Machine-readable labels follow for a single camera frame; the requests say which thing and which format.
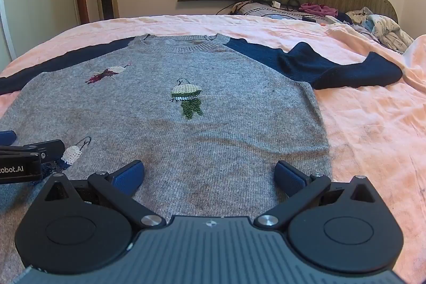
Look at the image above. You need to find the magenta cloth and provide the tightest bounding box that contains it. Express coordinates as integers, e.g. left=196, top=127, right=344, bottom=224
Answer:
left=298, top=2, right=339, bottom=18

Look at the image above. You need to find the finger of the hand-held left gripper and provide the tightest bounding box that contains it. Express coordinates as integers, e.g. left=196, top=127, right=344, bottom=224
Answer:
left=23, top=139, right=66, bottom=175
left=0, top=130, right=17, bottom=147

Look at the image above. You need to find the pink bed sheet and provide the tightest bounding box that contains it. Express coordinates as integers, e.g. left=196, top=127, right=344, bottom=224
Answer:
left=0, top=14, right=426, bottom=284

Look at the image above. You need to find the pile of patterned clothes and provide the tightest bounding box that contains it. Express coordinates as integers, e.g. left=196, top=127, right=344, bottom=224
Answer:
left=344, top=6, right=415, bottom=54

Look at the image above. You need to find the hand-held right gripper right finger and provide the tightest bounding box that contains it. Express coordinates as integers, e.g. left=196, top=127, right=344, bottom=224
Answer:
left=254, top=160, right=384, bottom=229

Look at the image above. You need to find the grey sweater with navy sleeves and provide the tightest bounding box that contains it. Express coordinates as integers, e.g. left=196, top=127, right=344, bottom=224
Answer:
left=0, top=33, right=404, bottom=284

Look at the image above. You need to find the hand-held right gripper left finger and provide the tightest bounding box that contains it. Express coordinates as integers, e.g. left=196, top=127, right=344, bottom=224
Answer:
left=39, top=160, right=167, bottom=232

